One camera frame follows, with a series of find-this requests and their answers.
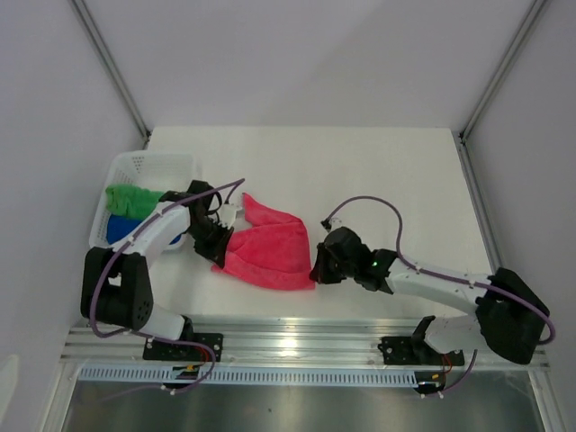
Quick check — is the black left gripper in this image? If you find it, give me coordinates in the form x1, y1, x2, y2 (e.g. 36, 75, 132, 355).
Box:
185, 217, 234, 268

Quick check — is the pink microfiber towel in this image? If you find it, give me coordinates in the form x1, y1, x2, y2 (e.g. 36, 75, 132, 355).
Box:
211, 193, 315, 292

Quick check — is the green microfiber towel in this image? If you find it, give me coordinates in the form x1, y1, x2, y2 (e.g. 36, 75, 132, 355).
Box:
104, 184, 164, 220

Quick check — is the blue microfiber towel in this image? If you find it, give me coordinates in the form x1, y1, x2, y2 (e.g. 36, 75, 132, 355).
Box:
105, 213, 184, 247

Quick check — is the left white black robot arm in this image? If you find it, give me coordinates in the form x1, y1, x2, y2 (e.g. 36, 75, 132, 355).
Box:
80, 180, 243, 360

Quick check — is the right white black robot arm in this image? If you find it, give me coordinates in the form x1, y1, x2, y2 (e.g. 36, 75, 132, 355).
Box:
310, 227, 550, 365

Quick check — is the white plastic basket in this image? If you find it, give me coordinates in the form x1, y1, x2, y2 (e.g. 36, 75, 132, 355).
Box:
88, 150, 202, 248

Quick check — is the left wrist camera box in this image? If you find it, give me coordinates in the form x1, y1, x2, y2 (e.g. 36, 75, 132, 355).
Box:
218, 203, 244, 229

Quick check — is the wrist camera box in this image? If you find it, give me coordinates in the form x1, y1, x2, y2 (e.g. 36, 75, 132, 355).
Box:
320, 217, 343, 232
218, 203, 244, 229

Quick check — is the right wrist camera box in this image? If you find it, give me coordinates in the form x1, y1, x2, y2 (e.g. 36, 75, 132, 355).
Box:
320, 217, 343, 232

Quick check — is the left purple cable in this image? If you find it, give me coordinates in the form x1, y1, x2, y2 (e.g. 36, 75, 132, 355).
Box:
87, 177, 247, 401

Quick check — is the purple cable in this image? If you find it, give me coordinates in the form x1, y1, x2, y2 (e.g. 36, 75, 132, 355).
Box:
87, 177, 247, 401
319, 193, 557, 397

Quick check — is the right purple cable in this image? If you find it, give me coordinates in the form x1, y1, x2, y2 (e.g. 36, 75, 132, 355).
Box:
319, 193, 557, 397

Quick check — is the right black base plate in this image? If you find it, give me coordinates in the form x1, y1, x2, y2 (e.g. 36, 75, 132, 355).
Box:
377, 336, 464, 366

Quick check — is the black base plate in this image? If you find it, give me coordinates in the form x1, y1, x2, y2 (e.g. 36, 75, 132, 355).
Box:
142, 333, 224, 363
377, 336, 464, 366

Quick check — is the aluminium extrusion rail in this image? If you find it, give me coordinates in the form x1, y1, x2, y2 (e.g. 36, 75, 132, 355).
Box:
59, 314, 551, 371

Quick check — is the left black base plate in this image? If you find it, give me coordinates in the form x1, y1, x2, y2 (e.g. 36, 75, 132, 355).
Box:
142, 333, 224, 363

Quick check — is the white slotted cable duct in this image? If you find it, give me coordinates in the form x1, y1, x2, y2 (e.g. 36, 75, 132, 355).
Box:
78, 364, 418, 388

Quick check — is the left aluminium frame post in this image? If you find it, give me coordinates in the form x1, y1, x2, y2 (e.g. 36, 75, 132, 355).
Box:
67, 0, 151, 147

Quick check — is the aluminium frame post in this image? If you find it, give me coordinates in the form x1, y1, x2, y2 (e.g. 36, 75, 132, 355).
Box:
67, 0, 151, 147
458, 0, 551, 146

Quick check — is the right aluminium frame post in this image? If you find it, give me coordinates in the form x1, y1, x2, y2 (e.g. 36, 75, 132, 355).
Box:
458, 0, 551, 146

